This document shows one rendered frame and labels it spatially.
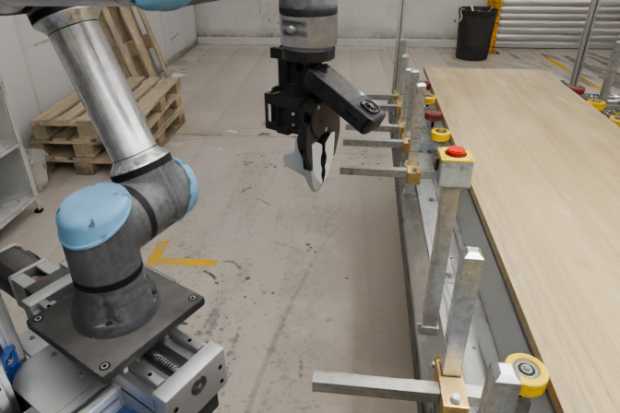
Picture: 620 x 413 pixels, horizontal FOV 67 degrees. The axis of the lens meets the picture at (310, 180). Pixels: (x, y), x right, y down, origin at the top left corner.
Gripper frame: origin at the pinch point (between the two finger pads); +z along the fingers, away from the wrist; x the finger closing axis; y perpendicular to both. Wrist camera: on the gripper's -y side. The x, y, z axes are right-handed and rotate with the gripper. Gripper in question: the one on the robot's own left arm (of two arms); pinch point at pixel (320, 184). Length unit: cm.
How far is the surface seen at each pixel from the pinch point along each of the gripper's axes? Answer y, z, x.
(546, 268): -30, 42, -60
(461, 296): -19.3, 26.4, -19.1
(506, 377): -30.9, 18.9, 2.5
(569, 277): -36, 42, -59
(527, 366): -33, 41, -23
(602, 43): 1, 123, -857
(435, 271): -8, 41, -42
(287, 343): 62, 132, -72
